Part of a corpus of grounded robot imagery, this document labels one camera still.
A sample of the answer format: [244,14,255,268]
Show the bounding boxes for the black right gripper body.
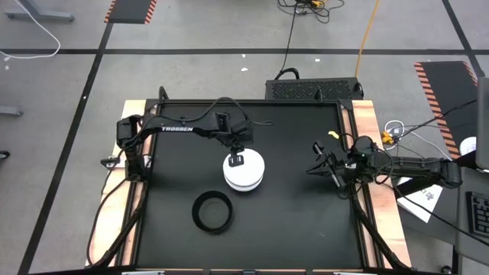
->
[313,141,358,190]

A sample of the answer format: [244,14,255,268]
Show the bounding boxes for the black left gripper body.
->
[225,121,254,154]

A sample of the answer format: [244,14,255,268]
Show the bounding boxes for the black bowl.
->
[191,189,234,234]

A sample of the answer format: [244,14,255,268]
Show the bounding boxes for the black computer case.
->
[265,77,364,101]

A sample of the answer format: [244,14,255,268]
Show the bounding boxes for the black desk beam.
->
[395,150,478,198]

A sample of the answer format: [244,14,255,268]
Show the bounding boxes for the white paper sheet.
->
[397,177,444,225]

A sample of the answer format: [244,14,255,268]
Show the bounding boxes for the grey desk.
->
[454,167,489,275]

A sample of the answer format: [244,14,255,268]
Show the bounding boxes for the white round object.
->
[459,136,478,157]

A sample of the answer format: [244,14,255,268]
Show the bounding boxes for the black mat orange-striped edges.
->
[414,60,481,160]
[104,0,158,25]

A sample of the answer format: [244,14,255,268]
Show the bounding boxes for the black keyboard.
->
[466,190,489,240]

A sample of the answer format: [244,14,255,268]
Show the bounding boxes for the grey monitor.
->
[475,76,489,171]

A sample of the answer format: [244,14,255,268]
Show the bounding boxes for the grey desk foot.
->
[5,0,76,23]
[0,105,24,118]

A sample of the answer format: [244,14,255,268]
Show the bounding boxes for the white coiled cable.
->
[384,119,409,139]

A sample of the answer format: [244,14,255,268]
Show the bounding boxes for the black power cable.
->
[274,9,301,81]

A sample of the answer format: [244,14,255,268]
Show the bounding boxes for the yellow floor cable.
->
[354,0,381,79]

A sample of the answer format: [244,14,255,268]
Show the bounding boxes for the black cable tangle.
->
[277,0,345,24]

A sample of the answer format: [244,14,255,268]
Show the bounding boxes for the white floor cable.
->
[0,0,62,60]

